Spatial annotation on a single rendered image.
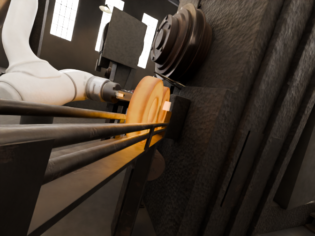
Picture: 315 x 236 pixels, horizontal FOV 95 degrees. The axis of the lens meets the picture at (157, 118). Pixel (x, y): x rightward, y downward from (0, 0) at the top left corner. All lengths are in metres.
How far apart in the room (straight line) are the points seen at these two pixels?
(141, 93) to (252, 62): 0.58
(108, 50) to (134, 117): 3.31
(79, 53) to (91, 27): 1.79
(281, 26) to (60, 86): 0.85
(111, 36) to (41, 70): 3.16
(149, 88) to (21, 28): 0.43
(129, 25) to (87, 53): 7.53
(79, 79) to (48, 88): 0.12
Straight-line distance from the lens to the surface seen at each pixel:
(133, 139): 0.21
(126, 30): 3.74
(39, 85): 0.48
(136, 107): 0.28
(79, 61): 11.05
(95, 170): 0.18
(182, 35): 0.92
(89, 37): 11.26
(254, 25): 0.82
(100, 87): 0.54
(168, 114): 0.58
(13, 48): 0.56
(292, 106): 1.08
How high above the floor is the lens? 0.76
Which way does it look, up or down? 8 degrees down
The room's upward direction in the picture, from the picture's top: 16 degrees clockwise
